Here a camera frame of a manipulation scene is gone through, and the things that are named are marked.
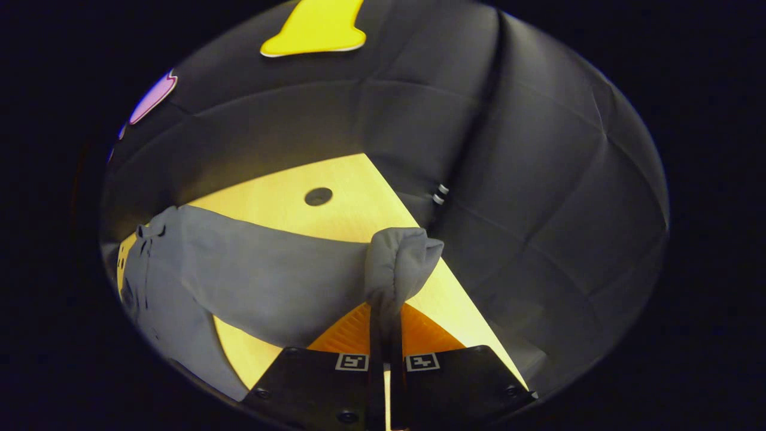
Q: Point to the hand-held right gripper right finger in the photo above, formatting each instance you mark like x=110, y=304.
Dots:
x=455, y=377

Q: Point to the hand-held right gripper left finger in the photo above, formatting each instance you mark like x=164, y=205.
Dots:
x=317, y=383

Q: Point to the gray button-up shirt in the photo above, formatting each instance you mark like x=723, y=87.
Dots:
x=275, y=281

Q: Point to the black backdrop cloth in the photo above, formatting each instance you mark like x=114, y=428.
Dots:
x=538, y=209

